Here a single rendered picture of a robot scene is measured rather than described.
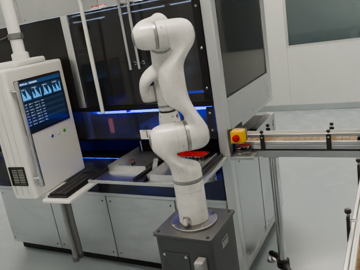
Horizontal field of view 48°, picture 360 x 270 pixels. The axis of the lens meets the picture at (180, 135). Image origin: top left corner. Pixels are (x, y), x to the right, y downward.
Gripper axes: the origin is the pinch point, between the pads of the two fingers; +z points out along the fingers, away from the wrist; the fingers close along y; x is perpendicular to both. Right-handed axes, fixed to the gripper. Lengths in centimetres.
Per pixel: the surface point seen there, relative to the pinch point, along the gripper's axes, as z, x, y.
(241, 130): 7.3, -40.5, -20.9
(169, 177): 20.1, -1.9, 6.8
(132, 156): 22, -38, 54
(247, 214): 67, -56, -12
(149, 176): 20.0, -2.0, 18.5
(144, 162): 22, -28, 38
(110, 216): 68, -39, 83
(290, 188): 111, -192, -7
